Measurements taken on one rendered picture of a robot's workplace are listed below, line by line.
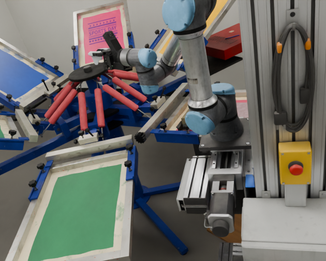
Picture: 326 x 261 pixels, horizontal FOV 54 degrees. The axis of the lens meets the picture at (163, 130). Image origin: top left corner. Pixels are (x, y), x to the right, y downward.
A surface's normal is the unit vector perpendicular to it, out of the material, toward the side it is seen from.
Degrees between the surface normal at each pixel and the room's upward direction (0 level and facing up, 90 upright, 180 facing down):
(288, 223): 0
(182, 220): 0
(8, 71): 32
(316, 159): 90
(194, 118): 98
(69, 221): 0
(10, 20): 90
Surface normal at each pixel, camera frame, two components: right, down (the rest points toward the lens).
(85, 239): -0.22, -0.83
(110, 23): -0.16, -0.43
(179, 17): -0.61, 0.42
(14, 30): 0.87, 0.08
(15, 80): 0.27, -0.66
